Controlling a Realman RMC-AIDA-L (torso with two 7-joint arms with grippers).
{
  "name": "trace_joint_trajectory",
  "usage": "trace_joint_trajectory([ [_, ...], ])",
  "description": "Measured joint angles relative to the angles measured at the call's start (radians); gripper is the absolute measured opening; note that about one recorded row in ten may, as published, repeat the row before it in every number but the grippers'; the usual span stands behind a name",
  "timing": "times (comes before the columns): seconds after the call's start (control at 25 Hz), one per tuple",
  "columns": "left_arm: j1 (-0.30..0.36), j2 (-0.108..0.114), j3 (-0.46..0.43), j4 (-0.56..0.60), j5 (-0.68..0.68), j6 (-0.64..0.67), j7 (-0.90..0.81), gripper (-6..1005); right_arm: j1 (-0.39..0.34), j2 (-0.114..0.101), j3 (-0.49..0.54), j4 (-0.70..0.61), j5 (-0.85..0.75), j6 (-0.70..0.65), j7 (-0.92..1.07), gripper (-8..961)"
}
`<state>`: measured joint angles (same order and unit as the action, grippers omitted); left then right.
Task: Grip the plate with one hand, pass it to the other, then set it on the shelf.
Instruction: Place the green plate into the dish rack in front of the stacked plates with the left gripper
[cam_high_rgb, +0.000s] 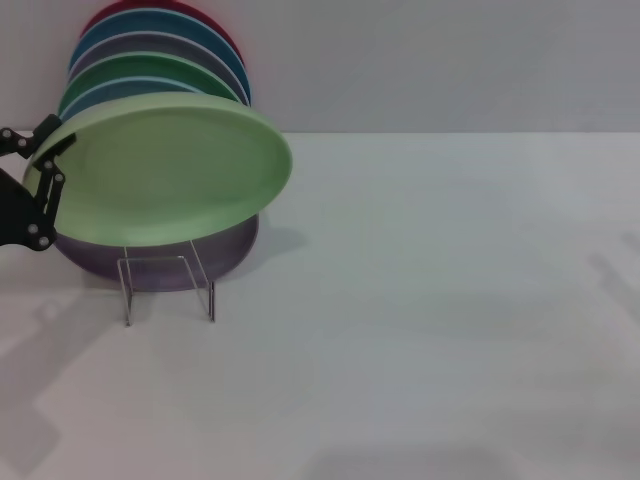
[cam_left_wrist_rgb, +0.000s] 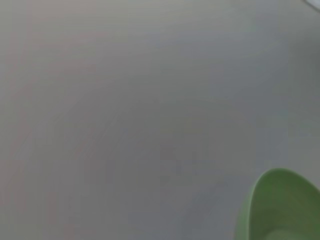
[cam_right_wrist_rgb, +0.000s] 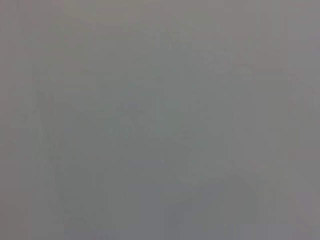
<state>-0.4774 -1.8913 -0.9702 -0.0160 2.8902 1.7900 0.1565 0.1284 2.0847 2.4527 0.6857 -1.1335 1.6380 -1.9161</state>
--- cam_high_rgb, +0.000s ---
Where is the lilac purple plate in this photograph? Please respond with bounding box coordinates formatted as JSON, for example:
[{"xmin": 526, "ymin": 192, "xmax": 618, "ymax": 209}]
[{"xmin": 52, "ymin": 212, "xmax": 261, "ymax": 294}]

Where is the dark green plate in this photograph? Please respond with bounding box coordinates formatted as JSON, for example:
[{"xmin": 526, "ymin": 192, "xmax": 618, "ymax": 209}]
[{"xmin": 57, "ymin": 50, "xmax": 247, "ymax": 119}]

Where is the light green plate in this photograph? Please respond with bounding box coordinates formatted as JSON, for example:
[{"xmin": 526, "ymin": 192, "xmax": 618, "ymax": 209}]
[{"xmin": 22, "ymin": 92, "xmax": 294, "ymax": 248}]

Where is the clear acrylic plate rack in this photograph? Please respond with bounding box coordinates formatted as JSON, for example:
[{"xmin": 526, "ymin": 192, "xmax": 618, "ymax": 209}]
[{"xmin": 117, "ymin": 238, "xmax": 217, "ymax": 328}]

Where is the light blue plate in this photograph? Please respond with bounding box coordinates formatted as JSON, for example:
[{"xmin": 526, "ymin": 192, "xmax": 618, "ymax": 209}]
[{"xmin": 58, "ymin": 75, "xmax": 204, "ymax": 120}]

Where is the grey lavender plate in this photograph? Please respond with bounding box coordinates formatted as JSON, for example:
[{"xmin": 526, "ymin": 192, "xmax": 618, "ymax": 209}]
[{"xmin": 67, "ymin": 31, "xmax": 251, "ymax": 107}]

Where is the maroon red plate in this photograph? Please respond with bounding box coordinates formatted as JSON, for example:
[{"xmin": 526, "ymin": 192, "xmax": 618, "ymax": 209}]
[{"xmin": 79, "ymin": 0, "xmax": 246, "ymax": 69}]

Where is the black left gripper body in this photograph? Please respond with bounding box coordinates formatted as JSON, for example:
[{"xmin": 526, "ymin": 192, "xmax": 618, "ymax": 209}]
[{"xmin": 0, "ymin": 168, "xmax": 40, "ymax": 247}]

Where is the teal blue plate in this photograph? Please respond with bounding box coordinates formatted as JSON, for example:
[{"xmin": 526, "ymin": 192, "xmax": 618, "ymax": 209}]
[{"xmin": 69, "ymin": 8, "xmax": 251, "ymax": 96}]

